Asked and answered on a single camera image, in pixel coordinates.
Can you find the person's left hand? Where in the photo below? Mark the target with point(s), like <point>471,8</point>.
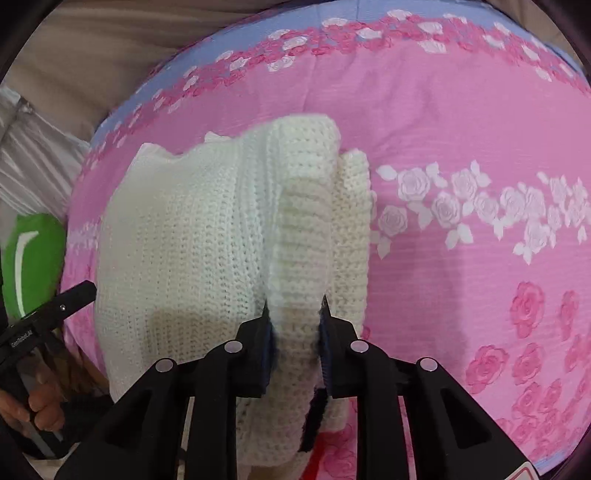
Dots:
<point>44,406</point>

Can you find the white red navy knit sweater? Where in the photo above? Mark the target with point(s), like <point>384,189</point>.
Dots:
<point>194,258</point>

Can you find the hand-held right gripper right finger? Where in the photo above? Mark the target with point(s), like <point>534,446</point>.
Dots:
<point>326,357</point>

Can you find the green cushion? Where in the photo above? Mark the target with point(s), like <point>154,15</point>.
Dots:
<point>34,263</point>

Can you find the white satin curtain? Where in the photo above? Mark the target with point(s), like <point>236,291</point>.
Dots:
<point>32,152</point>

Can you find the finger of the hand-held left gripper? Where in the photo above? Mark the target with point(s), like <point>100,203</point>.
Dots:
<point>74,297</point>

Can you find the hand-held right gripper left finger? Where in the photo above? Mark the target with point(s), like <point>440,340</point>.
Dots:
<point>264,357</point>

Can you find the wicker basket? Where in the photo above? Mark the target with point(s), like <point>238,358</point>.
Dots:
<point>76,369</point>

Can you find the pink floral bed sheet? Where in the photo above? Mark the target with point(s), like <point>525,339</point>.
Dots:
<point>461,138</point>

